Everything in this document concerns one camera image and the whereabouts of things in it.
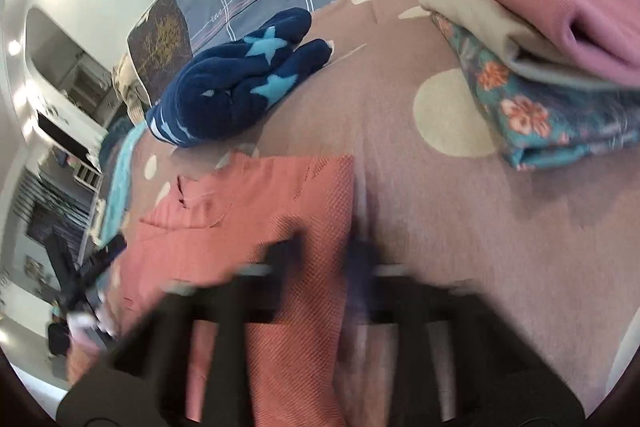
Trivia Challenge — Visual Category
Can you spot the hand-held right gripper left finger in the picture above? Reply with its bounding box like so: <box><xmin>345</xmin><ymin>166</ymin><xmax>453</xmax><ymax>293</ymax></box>
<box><xmin>112</xmin><ymin>238</ymin><xmax>307</xmax><ymax>425</ymax></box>

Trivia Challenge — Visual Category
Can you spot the dark tree print pillow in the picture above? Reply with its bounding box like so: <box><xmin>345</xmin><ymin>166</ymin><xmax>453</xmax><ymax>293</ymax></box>
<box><xmin>127</xmin><ymin>0</ymin><xmax>194</xmax><ymax>84</ymax></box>

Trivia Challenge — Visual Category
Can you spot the mauve polka dot blanket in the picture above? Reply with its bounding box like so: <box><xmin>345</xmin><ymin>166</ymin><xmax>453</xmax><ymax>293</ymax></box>
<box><xmin>100</xmin><ymin>0</ymin><xmax>640</xmax><ymax>427</ymax></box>

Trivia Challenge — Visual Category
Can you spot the crumpled beige cloth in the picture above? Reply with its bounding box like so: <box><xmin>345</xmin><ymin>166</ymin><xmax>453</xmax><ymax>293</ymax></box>
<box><xmin>112</xmin><ymin>57</ymin><xmax>152</xmax><ymax>124</ymax></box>

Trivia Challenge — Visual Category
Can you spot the teal blanket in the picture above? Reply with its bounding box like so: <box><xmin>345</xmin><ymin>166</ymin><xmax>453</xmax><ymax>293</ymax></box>
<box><xmin>97</xmin><ymin>117</ymin><xmax>151</xmax><ymax>249</ymax></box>

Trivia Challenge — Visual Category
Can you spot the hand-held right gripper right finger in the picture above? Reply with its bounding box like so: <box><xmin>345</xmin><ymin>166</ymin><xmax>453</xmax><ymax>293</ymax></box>
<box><xmin>349</xmin><ymin>241</ymin><xmax>542</xmax><ymax>427</ymax></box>

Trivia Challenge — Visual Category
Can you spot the folded beige garment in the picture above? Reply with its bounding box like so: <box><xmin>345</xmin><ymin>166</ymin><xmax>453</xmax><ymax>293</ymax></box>
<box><xmin>419</xmin><ymin>0</ymin><xmax>626</xmax><ymax>92</ymax></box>

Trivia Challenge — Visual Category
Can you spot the folded teal floral garment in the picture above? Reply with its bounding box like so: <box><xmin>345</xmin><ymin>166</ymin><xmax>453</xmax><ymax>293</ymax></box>
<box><xmin>430</xmin><ymin>12</ymin><xmax>640</xmax><ymax>171</ymax></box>

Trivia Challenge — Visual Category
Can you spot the coral pink knit garment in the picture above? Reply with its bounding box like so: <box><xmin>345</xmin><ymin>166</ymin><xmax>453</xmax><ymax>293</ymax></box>
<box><xmin>67</xmin><ymin>152</ymin><xmax>357</xmax><ymax>427</ymax></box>

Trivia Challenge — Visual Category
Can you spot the white cabinet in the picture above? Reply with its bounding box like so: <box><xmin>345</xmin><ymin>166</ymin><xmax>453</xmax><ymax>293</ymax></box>
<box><xmin>20</xmin><ymin>7</ymin><xmax>112</xmax><ymax>168</ymax></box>

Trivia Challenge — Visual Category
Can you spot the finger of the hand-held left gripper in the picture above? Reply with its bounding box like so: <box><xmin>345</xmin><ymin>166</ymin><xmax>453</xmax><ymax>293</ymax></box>
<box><xmin>75</xmin><ymin>234</ymin><xmax>128</xmax><ymax>293</ymax></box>

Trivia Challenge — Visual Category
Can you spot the navy star plush pillow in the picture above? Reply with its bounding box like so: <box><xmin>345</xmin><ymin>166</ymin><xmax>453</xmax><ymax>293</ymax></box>
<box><xmin>146</xmin><ymin>7</ymin><xmax>335</xmax><ymax>148</ymax></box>

